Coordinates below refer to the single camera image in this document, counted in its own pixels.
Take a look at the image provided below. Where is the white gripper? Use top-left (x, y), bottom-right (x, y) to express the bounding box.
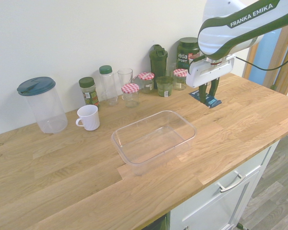
top-left (186, 54), bottom-right (236, 105)

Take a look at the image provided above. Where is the blue protein bar wrapper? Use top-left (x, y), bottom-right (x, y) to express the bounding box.
top-left (189, 90), bottom-right (222, 107)

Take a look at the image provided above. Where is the dark Vega protein tub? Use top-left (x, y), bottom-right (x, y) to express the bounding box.
top-left (177, 37), bottom-right (202, 70)

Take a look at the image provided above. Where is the clear plastic rectangular container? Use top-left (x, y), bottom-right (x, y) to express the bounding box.
top-left (110, 110), bottom-right (197, 177)

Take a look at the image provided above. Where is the glass jar red checkered lid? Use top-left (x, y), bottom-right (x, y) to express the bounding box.
top-left (137, 71), bottom-right (156, 94)
top-left (172, 69), bottom-right (190, 91)
top-left (121, 83), bottom-right (140, 109)

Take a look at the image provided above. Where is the small green lidded tub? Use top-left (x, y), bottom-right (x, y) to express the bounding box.
top-left (156, 76), bottom-right (175, 97)

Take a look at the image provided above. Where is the dark green shaker bottle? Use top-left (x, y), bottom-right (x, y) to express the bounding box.
top-left (149, 44), bottom-right (169, 90)

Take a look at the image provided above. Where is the clear drinking glass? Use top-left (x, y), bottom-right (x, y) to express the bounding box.
top-left (117, 68), bottom-right (134, 96)

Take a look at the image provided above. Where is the clear bottle green cap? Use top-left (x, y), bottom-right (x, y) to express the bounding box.
top-left (98, 65), bottom-right (119, 107)

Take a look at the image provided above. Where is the white kitchen cabinet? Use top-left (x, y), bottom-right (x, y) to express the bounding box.
top-left (169, 140), bottom-right (282, 230)

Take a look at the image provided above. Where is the spice jar dark green lid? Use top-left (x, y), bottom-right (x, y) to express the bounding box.
top-left (78, 76), bottom-right (101, 110)

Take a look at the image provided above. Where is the white ceramic mug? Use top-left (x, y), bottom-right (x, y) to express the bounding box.
top-left (75, 104), bottom-right (101, 131)

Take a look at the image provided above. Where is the clear pitcher with teal lid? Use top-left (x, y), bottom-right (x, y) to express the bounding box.
top-left (16, 76), bottom-right (69, 134)

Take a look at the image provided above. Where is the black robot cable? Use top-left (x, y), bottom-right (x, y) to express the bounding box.
top-left (234, 54), bottom-right (288, 71)

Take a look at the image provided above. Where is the wooden door frame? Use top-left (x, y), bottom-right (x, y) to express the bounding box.
top-left (242, 23), bottom-right (288, 99)

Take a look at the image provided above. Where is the silver drawer handle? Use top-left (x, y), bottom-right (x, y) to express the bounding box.
top-left (217, 173), bottom-right (246, 193)

